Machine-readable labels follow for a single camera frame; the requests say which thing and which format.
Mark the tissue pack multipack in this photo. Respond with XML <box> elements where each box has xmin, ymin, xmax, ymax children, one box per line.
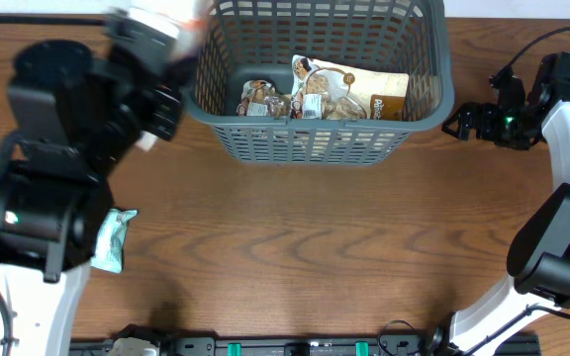
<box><xmin>106</xmin><ymin>1</ymin><xmax>208</xmax><ymax>151</ymax></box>

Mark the mushroom pouch with label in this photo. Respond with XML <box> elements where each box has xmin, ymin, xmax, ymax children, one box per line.
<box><xmin>237</xmin><ymin>80</ymin><xmax>292</xmax><ymax>119</ymax></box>

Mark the teal snack pouch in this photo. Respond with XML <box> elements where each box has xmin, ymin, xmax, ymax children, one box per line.
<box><xmin>91</xmin><ymin>208</ymin><xmax>139</xmax><ymax>274</ymax></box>

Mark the beige mushroom pouch brown header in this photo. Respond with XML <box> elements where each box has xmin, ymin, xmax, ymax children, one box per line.
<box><xmin>369</xmin><ymin>95</ymin><xmax>405</xmax><ymax>121</ymax></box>

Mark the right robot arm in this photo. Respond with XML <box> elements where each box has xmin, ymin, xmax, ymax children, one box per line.
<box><xmin>425</xmin><ymin>52</ymin><xmax>570</xmax><ymax>355</ymax></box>

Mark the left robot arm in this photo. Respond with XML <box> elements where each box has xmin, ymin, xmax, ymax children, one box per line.
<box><xmin>0</xmin><ymin>8</ymin><xmax>195</xmax><ymax>355</ymax></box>

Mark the grey plastic basket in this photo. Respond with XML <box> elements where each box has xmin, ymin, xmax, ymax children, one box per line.
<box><xmin>186</xmin><ymin>0</ymin><xmax>454</xmax><ymax>165</ymax></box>

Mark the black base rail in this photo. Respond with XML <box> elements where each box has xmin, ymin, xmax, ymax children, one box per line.
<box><xmin>69</xmin><ymin>323</ymin><xmax>542</xmax><ymax>356</ymax></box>

